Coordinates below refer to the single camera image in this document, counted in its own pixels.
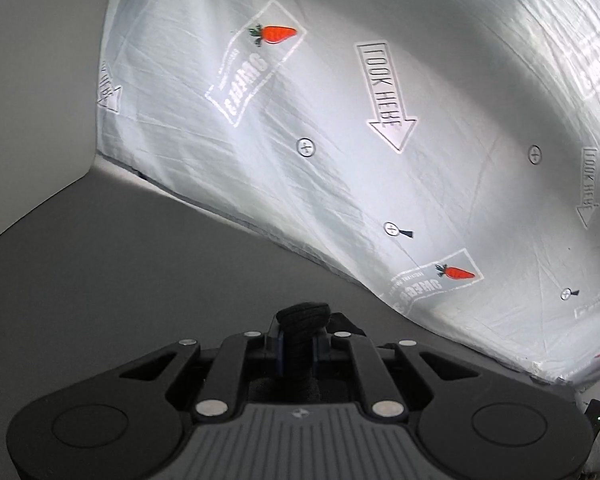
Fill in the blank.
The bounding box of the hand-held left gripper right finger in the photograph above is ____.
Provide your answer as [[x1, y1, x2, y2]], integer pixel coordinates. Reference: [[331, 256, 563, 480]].
[[314, 314, 483, 418]]

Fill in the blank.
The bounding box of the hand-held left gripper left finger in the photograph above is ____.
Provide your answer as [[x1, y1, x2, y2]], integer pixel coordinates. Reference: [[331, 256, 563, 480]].
[[117, 316, 286, 418]]

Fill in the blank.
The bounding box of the white carrot printed sheet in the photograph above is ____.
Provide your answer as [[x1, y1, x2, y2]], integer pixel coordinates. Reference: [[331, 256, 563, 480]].
[[95, 0, 600, 388]]

